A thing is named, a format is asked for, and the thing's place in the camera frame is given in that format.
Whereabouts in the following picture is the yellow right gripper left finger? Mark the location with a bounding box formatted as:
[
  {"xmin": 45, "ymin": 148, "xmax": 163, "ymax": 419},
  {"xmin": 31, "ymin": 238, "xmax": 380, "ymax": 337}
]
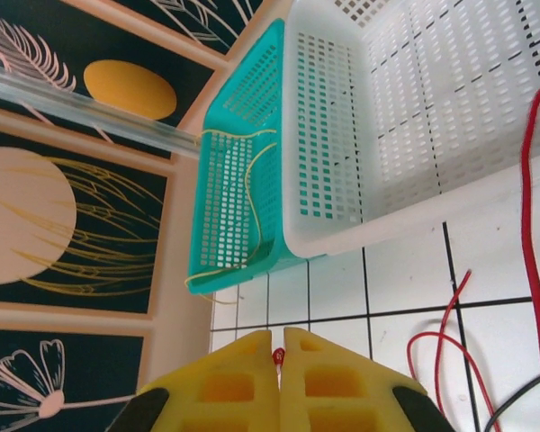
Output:
[{"xmin": 105, "ymin": 329, "xmax": 281, "ymax": 432}]

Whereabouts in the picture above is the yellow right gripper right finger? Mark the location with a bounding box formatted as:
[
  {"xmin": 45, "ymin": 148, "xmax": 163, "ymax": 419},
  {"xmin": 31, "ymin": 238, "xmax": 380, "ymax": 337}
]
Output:
[{"xmin": 280, "ymin": 327, "xmax": 454, "ymax": 432}]

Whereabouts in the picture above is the black wire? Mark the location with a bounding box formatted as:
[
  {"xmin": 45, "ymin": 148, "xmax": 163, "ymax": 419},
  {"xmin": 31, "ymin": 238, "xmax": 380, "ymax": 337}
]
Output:
[{"xmin": 483, "ymin": 375, "xmax": 540, "ymax": 432}]

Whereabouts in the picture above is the teal plastic basket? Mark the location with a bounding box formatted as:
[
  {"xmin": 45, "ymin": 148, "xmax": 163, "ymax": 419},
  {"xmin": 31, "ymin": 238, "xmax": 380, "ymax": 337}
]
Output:
[{"xmin": 186, "ymin": 17, "xmax": 307, "ymax": 296}]

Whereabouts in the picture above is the white plastic basket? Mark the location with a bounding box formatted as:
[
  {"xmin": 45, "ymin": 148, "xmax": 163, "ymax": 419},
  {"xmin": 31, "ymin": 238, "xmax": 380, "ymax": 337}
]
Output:
[{"xmin": 281, "ymin": 0, "xmax": 540, "ymax": 257}]

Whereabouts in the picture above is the aluminium frame post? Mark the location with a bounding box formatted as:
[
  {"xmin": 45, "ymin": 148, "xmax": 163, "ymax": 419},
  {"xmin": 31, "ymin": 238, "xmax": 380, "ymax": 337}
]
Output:
[{"xmin": 0, "ymin": 62, "xmax": 204, "ymax": 158}]

